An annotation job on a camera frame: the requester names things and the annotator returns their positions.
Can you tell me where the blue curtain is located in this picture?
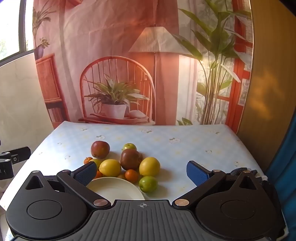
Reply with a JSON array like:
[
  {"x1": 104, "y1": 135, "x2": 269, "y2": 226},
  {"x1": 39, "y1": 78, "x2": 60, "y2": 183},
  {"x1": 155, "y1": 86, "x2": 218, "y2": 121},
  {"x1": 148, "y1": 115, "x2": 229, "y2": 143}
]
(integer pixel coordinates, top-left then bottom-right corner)
[{"x1": 265, "y1": 130, "x2": 296, "y2": 241}]

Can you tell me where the floral checked tablecloth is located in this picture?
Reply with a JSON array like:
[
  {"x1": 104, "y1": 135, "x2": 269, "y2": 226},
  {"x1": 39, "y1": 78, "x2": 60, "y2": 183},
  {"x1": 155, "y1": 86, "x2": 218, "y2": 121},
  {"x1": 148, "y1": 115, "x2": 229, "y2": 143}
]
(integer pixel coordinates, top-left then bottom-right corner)
[{"x1": 3, "y1": 121, "x2": 266, "y2": 241}]

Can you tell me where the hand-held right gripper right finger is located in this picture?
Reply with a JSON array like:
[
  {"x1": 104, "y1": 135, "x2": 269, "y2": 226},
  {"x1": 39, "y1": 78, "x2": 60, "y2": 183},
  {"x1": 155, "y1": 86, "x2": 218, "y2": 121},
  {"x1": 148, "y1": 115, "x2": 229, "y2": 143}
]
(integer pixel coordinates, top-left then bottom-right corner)
[{"x1": 172, "y1": 160, "x2": 264, "y2": 208}]

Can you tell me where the printed room scene backdrop cloth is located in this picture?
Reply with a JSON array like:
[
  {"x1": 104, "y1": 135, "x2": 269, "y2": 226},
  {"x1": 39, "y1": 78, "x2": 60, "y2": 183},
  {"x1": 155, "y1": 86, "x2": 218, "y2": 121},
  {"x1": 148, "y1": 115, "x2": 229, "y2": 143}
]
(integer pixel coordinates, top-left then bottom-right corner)
[{"x1": 32, "y1": 0, "x2": 253, "y2": 127}]

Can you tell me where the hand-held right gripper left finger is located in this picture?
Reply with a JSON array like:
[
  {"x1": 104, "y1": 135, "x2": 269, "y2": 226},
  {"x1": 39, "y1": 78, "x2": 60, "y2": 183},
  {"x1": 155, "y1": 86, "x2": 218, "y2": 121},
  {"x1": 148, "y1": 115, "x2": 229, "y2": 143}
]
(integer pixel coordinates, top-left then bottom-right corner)
[{"x1": 24, "y1": 161, "x2": 111, "y2": 209}]

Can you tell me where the white plate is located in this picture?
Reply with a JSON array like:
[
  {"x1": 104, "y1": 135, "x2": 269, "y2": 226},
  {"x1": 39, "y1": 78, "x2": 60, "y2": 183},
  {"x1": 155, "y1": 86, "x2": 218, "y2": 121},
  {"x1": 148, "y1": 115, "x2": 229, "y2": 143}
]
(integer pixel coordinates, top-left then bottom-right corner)
[{"x1": 86, "y1": 177, "x2": 146, "y2": 202}]

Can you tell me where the brown wooden panel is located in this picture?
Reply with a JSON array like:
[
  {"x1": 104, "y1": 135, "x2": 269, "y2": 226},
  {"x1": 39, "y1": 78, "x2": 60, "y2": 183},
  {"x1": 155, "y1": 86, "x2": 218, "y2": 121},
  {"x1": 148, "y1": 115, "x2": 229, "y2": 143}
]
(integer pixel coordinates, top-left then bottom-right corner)
[{"x1": 236, "y1": 0, "x2": 296, "y2": 167}]

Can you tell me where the bright red apple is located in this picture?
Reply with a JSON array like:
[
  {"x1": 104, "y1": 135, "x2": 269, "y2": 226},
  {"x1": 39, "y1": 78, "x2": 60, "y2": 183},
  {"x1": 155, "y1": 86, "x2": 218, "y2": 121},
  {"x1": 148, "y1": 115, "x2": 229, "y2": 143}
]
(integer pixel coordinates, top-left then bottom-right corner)
[{"x1": 91, "y1": 141, "x2": 110, "y2": 158}]

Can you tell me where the yellow lemon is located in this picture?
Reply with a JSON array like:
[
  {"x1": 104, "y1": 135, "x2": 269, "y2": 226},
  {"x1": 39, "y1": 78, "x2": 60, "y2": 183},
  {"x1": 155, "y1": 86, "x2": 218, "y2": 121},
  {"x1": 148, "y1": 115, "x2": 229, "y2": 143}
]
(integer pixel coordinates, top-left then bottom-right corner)
[
  {"x1": 139, "y1": 157, "x2": 161, "y2": 177},
  {"x1": 99, "y1": 159, "x2": 122, "y2": 178}
]

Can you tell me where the dark red apple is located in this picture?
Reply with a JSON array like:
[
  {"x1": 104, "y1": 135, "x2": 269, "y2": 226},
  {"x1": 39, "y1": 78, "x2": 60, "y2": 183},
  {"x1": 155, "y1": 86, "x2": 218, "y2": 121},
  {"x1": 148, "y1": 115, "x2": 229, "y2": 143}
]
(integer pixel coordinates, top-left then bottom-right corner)
[{"x1": 120, "y1": 149, "x2": 143, "y2": 171}]

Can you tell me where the large green apple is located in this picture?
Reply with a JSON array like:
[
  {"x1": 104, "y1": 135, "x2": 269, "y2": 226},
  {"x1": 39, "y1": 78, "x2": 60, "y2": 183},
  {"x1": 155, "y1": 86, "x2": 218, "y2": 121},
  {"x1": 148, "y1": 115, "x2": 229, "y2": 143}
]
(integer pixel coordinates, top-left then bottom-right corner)
[{"x1": 139, "y1": 176, "x2": 158, "y2": 193}]

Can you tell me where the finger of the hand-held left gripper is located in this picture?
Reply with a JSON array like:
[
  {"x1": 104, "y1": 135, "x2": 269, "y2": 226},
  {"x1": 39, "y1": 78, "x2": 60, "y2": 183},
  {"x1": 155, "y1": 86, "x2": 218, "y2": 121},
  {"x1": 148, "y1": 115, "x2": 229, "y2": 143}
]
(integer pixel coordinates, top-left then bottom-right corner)
[{"x1": 0, "y1": 146, "x2": 31, "y2": 164}]

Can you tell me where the window with grey frame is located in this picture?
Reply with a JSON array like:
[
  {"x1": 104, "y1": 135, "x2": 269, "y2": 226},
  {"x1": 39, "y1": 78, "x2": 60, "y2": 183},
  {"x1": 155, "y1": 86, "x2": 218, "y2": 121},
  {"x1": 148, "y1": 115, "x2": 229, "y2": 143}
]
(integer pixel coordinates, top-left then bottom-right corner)
[{"x1": 0, "y1": 0, "x2": 35, "y2": 62}]

